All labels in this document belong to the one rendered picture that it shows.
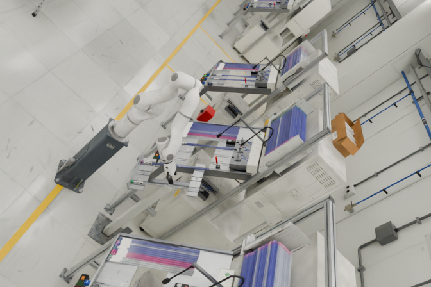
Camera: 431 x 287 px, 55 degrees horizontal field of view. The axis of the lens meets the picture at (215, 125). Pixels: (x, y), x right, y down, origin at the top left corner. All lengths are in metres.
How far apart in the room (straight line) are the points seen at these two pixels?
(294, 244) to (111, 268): 1.03
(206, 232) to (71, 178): 1.19
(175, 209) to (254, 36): 4.70
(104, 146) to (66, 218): 0.65
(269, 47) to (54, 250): 5.44
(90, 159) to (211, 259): 1.32
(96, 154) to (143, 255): 1.03
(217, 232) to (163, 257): 1.09
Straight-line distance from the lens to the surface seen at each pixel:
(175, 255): 2.53
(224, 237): 3.57
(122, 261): 2.55
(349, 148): 3.28
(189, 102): 2.56
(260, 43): 7.62
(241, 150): 3.24
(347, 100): 6.28
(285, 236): 2.25
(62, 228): 3.42
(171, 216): 3.55
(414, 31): 6.02
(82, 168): 3.43
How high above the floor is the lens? 2.73
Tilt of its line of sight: 29 degrees down
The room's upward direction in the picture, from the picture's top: 52 degrees clockwise
